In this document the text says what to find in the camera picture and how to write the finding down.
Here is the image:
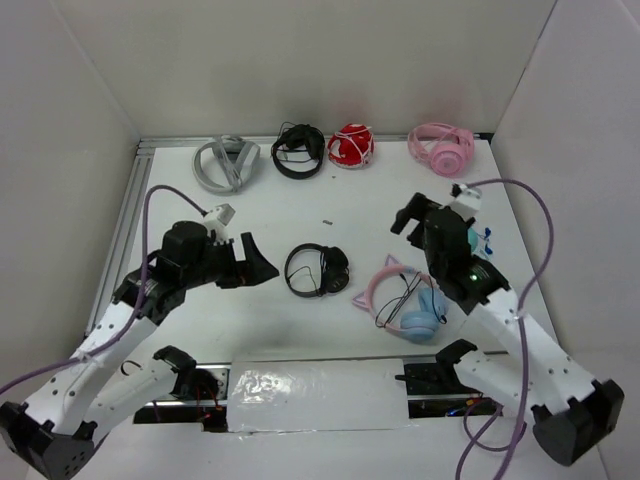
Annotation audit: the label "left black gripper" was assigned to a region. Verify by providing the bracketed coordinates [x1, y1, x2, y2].
[182, 231, 279, 289]

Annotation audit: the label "black wired headphones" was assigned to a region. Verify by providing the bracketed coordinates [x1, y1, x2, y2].
[284, 243, 350, 299]

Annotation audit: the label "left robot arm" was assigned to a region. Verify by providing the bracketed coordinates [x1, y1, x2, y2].
[1, 221, 279, 479]

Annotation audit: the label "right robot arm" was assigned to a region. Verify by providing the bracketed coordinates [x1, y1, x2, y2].
[391, 188, 624, 466]

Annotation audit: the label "teal headphones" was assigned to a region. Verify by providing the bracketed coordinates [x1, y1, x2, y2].
[468, 227, 493, 260]

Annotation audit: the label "red white headphones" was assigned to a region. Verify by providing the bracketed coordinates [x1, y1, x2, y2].
[327, 123, 375, 169]

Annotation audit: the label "pink blue cat-ear headphones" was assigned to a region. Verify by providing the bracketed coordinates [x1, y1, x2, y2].
[351, 254, 448, 345]

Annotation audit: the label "grey white headphones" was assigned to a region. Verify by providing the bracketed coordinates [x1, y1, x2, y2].
[192, 135, 261, 195]

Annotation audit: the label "black wrapped headphones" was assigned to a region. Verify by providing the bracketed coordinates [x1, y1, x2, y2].
[270, 121, 326, 180]

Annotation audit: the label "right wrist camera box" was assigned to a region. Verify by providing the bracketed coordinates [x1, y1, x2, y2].
[448, 183, 482, 221]

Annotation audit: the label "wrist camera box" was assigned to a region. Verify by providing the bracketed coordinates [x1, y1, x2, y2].
[448, 183, 482, 221]
[203, 203, 235, 243]

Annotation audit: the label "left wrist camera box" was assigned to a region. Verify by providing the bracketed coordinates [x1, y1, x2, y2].
[203, 203, 235, 243]

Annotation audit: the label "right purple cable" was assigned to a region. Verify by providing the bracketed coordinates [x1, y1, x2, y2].
[455, 178, 557, 480]

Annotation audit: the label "purple cable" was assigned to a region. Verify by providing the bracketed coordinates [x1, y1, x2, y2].
[455, 178, 557, 480]
[0, 184, 209, 426]

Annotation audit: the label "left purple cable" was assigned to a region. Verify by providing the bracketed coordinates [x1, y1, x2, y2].
[0, 184, 209, 426]

